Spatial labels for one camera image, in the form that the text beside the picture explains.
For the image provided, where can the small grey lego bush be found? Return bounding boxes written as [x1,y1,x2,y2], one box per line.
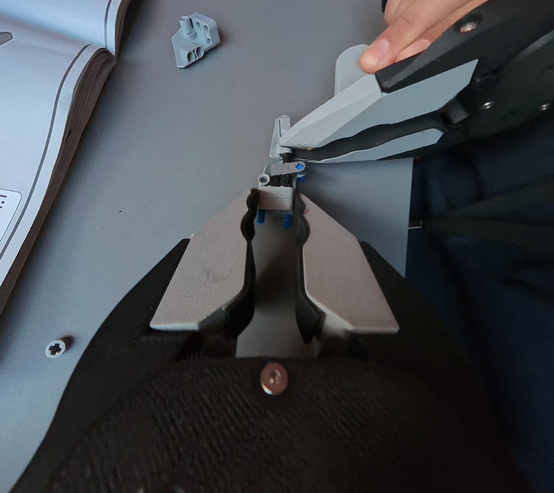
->
[45,335,75,360]

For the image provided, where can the grey lego block blue pins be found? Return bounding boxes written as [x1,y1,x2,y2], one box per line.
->
[256,175,304,228]

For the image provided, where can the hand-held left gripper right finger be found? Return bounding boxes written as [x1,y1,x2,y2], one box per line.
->
[294,194,400,347]

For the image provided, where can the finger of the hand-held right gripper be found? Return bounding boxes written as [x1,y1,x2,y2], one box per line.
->
[279,44,480,152]
[301,127,448,165]

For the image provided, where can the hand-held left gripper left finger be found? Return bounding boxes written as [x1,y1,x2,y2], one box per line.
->
[149,188,259,340]

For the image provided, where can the grey triangular lego piece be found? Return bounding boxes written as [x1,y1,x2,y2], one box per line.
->
[171,12,221,69]

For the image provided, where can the person's dark blue clothing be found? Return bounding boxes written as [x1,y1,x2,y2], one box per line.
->
[405,143,554,493]

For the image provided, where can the thin grey lego liftarm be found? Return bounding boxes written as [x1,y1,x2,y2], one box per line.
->
[265,161,309,187]

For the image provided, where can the black strap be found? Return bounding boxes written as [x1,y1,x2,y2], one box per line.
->
[411,188,554,238]

